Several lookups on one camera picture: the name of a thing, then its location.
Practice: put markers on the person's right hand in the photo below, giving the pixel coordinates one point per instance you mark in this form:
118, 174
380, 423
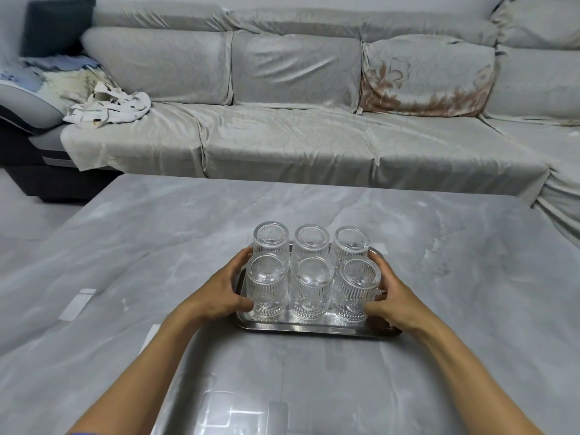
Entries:
401, 303

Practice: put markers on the person's left thumb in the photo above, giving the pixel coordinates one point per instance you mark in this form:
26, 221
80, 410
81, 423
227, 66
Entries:
242, 304

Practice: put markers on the group of ribbed clear glasses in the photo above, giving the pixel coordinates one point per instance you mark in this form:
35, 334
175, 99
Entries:
310, 285

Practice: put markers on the grey sofa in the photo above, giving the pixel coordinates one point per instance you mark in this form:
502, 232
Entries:
27, 140

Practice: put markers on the person's left hand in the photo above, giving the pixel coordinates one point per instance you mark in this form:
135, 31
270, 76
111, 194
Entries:
220, 292

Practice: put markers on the floral print back cushion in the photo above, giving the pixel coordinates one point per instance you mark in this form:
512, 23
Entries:
426, 76

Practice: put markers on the beige swirl pillow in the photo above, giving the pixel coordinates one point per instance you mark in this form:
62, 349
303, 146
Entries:
539, 20

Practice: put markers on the person's right thumb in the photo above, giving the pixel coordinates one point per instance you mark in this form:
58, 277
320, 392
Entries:
377, 308

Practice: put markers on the person's left forearm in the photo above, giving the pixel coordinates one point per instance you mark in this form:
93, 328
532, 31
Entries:
145, 366

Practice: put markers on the stainless steel tray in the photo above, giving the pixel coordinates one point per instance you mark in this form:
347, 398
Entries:
312, 329

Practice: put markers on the white spotted garment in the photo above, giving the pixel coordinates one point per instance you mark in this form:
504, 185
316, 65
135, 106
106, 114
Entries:
113, 108

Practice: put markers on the dark pillow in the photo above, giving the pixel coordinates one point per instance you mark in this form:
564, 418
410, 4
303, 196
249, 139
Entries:
56, 24

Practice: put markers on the person's right forearm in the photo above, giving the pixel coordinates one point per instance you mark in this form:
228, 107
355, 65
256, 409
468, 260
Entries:
471, 371

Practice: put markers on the beige swirl back cushion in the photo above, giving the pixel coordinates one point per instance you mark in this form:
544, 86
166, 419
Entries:
158, 67
537, 83
297, 72

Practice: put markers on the blue and white blanket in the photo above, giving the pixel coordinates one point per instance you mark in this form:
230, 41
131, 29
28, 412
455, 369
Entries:
50, 79

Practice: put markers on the beige patterned sofa cover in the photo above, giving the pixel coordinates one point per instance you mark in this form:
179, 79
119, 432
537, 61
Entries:
290, 144

